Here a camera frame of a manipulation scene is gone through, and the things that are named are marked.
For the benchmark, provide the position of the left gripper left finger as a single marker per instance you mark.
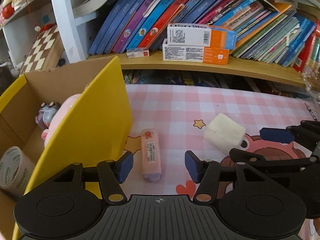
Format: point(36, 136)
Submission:
point(111, 175)

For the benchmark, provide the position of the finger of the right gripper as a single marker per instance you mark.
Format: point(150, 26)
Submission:
point(259, 161)
point(306, 134)

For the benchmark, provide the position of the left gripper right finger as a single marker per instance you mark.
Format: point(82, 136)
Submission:
point(204, 173)

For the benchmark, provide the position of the grey purple toy truck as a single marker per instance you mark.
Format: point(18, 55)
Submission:
point(46, 113)

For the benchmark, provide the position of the black marker pen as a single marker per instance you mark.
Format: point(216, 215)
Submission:
point(312, 111)

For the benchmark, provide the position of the white foam block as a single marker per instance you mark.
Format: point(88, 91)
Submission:
point(224, 133)

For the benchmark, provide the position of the pink eraser stick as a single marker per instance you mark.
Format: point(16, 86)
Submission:
point(151, 157)

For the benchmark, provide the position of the pink cartoon desk mat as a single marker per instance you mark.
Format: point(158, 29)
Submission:
point(180, 132)

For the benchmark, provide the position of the yellow cardboard box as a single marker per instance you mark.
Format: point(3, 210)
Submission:
point(95, 129)

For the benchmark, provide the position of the pink plush pig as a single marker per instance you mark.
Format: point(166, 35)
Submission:
point(59, 117)

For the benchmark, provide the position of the clear tape roll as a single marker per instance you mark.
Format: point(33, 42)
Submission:
point(16, 170)

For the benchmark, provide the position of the lower orange white toothpaste box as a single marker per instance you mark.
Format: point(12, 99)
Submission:
point(197, 54)

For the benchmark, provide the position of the orange white toothpaste box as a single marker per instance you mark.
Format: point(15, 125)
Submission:
point(197, 54)
point(201, 35)

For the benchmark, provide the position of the row of leaning books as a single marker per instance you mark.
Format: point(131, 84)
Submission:
point(266, 31)

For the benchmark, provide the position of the small white red box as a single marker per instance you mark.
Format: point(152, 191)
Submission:
point(137, 52)

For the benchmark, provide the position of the upper orange white toothpaste box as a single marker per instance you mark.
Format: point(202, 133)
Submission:
point(201, 35)

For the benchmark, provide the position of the brown white chessboard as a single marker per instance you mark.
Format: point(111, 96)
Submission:
point(45, 51)

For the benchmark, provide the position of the wooden white bookshelf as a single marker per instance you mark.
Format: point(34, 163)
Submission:
point(78, 34)

